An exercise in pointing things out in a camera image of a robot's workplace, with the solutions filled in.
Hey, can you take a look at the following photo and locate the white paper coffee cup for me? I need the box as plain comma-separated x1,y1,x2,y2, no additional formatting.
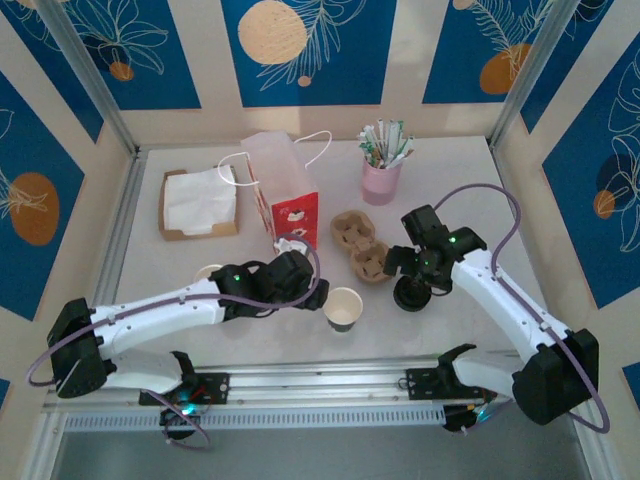
322,287,365,334

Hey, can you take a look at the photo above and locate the red white paper bag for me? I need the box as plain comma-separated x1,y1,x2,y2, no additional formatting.
218,129,334,252

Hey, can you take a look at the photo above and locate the brown pulp cup carrier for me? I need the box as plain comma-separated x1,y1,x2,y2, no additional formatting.
329,209,396,286

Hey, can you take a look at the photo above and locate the brown cardboard napkin tray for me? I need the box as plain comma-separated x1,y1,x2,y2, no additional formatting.
158,168,240,242

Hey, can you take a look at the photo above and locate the pink straw holder cup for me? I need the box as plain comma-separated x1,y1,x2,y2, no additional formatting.
361,154,404,206

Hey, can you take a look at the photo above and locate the green white wrapped straw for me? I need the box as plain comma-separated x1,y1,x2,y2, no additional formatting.
357,128,381,164
392,134,416,169

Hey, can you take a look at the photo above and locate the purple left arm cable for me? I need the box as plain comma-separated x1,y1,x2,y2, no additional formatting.
27,232,324,451

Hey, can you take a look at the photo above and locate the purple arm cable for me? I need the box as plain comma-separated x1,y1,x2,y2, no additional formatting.
433,182,611,436
27,232,324,451

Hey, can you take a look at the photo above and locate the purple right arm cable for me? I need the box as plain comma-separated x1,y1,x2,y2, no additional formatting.
433,182,611,436

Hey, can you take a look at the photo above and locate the aluminium front rail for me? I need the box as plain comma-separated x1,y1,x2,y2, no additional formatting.
42,352,596,419

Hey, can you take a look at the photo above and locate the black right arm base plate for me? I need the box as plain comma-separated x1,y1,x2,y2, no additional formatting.
405,367,496,401

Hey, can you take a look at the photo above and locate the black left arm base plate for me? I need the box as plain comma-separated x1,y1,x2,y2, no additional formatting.
138,372,231,407

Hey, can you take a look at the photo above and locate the grey slotted cable duct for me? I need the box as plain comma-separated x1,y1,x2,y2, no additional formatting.
62,403,446,432

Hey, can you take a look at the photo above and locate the aluminium frame post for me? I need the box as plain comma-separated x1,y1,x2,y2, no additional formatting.
488,0,576,151
35,0,141,156

